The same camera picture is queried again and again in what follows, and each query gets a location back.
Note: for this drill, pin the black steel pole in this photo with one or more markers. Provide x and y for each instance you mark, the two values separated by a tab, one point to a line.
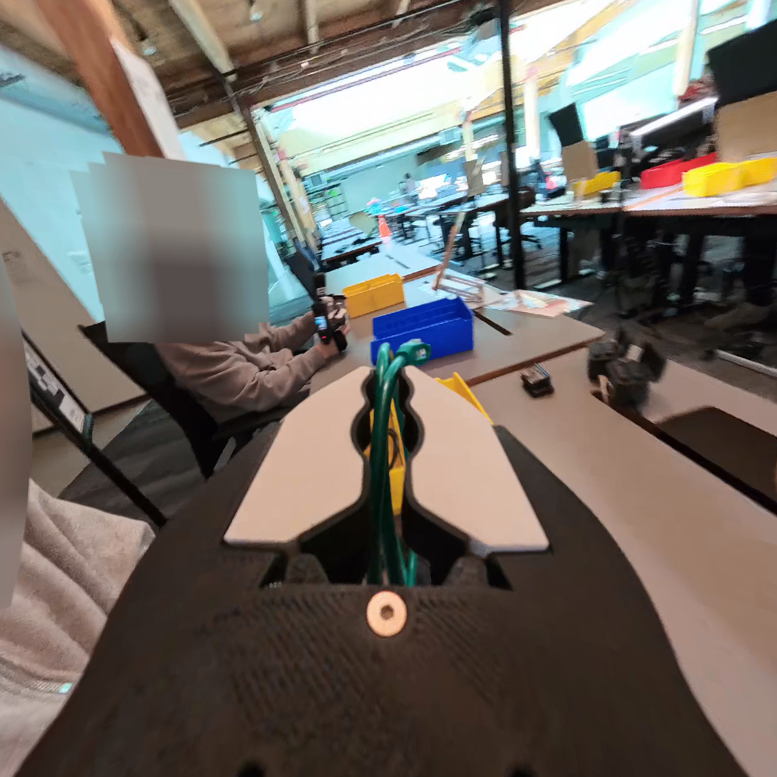
513	182

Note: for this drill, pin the small black box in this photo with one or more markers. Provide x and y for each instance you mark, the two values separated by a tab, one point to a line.
536	381

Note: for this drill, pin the black office chair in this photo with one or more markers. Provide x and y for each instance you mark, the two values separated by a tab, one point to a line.
133	376

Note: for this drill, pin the black metal stand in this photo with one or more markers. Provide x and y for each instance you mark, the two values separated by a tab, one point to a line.
60	394

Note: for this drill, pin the red plastic bin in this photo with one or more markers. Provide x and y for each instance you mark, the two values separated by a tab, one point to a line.
668	173

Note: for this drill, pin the black monitor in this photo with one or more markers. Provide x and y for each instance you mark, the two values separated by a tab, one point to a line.
567	124

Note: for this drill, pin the blue plastic bin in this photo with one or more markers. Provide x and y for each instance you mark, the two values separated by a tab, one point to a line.
425	331

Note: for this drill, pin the dark grey mat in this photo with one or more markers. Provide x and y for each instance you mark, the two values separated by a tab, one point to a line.
722	449

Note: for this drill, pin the person's grey hoodie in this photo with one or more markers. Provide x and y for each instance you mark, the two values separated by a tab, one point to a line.
73	595

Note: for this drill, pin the black device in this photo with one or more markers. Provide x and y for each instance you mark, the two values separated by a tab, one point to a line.
625	367

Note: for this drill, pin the cardboard sheet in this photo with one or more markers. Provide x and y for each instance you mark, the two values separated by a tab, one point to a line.
580	162

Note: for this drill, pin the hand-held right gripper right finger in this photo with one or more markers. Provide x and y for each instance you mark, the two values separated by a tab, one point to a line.
473	479

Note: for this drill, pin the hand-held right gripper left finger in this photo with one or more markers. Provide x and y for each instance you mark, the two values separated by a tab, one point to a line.
291	479

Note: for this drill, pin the printed paper sheets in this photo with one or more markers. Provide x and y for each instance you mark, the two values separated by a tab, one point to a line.
540	303

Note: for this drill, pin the cardboard box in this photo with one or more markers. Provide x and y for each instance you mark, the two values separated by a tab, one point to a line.
750	127

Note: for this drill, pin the orange traffic cone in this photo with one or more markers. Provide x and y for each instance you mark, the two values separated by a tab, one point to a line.
384	230

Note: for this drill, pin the small yellow plastic bin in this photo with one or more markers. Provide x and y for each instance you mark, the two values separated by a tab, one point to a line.
759	172
373	297
598	183
710	180

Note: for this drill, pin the large yellow plastic bin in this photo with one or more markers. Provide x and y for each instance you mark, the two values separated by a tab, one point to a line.
467	394

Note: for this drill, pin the wooden frame stand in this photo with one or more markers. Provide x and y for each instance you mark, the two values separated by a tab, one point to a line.
461	288

